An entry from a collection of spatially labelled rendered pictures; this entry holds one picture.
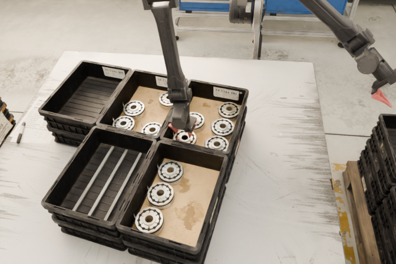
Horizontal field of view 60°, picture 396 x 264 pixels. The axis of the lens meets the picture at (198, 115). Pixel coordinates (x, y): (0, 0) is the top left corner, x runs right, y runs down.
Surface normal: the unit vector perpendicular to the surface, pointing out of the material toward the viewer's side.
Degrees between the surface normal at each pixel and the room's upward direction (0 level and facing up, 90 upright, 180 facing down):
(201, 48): 0
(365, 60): 72
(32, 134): 0
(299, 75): 0
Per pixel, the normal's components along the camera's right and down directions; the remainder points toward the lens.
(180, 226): -0.04, -0.69
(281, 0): -0.13, 0.72
